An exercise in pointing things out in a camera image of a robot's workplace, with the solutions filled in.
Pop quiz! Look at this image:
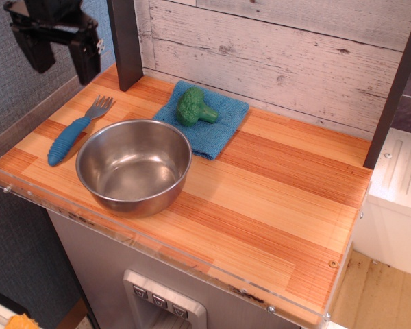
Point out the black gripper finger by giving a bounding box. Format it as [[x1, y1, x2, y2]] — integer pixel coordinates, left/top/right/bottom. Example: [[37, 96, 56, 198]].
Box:
[[12, 29, 55, 73], [69, 41, 101, 85]]

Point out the white toy sink unit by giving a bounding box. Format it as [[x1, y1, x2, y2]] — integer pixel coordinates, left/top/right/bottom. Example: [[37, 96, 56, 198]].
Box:
[[352, 129, 411, 274]]

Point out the clear acrylic table guard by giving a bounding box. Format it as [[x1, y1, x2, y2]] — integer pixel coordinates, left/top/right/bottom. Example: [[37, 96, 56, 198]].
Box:
[[0, 51, 364, 326]]

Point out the grey toy fridge cabinet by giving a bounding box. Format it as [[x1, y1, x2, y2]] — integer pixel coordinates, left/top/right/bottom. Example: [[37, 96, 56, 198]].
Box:
[[48, 210, 296, 328]]

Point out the blue folded cloth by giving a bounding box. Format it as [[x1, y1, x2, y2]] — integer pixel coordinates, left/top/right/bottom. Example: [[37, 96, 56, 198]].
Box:
[[153, 80, 249, 160]]

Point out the dark left shelf post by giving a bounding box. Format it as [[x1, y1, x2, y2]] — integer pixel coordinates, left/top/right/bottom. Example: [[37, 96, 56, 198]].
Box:
[[107, 0, 143, 91]]

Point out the stainless steel bowl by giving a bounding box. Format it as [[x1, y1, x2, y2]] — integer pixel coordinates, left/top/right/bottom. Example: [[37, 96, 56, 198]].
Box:
[[76, 119, 192, 217]]

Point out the dark shelf post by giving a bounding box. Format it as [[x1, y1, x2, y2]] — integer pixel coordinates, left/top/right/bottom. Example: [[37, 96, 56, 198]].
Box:
[[363, 31, 411, 169], [107, 0, 143, 91]]

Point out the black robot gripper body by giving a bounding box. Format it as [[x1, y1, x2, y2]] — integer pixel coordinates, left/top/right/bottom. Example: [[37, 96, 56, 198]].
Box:
[[3, 1, 103, 54]]

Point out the green toy broccoli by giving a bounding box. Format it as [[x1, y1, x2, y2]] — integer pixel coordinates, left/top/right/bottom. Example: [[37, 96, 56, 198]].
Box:
[[176, 87, 219, 127]]

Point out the blue handled metal fork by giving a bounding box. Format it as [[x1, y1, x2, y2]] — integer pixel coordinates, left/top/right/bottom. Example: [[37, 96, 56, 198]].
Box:
[[47, 95, 114, 167]]

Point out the orange object bottom left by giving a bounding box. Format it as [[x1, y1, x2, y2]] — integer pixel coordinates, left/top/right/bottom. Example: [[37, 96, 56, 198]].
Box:
[[4, 314, 39, 329]]

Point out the silver dispenser button panel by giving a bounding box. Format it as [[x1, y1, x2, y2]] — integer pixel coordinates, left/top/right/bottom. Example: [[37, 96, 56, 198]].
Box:
[[123, 269, 208, 328]]

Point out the dark right shelf post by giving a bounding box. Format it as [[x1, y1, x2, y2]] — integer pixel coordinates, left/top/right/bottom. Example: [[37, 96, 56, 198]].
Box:
[[363, 31, 411, 169]]

